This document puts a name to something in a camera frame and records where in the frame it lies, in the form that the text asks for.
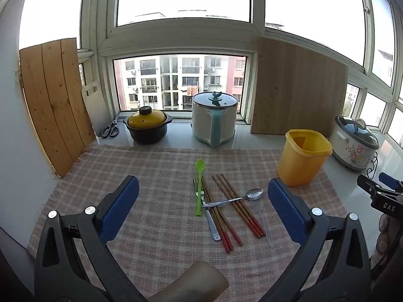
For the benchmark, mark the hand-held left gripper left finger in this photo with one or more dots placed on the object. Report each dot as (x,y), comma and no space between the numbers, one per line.
(121,207)

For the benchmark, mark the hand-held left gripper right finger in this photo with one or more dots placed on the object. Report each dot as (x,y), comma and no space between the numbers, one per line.
(285,214)

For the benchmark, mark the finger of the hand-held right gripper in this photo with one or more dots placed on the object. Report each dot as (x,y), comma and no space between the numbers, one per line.
(373,192)
(390,181)

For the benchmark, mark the clear plastic spoon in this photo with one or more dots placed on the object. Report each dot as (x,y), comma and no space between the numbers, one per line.
(267,229)

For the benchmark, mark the metal spoon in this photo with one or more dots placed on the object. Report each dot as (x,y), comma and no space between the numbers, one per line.
(255,194)

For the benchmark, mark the yellow plastic container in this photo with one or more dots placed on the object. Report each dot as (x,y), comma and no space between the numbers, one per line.
(299,163)

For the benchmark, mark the metal fork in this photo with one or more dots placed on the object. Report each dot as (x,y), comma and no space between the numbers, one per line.
(211,226)

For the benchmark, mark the green plastic spoon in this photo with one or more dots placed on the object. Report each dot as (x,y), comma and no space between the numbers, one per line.
(199,176)

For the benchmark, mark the person's right hand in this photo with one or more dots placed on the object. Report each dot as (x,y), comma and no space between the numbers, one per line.
(385,236)

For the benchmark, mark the pink checked tablecloth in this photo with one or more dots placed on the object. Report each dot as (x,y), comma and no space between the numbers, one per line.
(141,170)

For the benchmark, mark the floral rice cooker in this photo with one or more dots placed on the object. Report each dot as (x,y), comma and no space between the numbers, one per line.
(349,148)

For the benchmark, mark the black kitchen scissors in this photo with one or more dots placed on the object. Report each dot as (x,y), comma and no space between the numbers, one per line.
(110,130)

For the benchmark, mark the black ceramic pot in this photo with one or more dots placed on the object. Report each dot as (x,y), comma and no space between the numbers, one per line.
(146,133)

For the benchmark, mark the yellow pot lid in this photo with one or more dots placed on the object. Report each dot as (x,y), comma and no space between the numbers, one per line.
(147,119)

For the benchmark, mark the white cutting board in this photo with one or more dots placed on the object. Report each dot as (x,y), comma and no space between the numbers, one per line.
(94,107)

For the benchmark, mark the blurry brown rounded object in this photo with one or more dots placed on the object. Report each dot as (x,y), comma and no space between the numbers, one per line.
(195,283)

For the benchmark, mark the white teal electric pot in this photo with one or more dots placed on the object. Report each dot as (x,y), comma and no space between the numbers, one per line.
(207,122)

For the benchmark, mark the pine plank board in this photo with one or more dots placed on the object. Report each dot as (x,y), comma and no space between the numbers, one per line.
(53,100)

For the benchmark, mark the light wooden board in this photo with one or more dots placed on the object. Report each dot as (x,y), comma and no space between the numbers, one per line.
(299,88)

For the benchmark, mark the pink apartment building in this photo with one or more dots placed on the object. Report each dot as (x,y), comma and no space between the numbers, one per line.
(151,78)

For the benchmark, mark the glass lid teal knob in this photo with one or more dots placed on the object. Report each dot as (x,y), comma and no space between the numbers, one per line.
(215,99)

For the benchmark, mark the white window frame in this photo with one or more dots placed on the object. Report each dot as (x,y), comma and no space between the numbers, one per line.
(258,6)

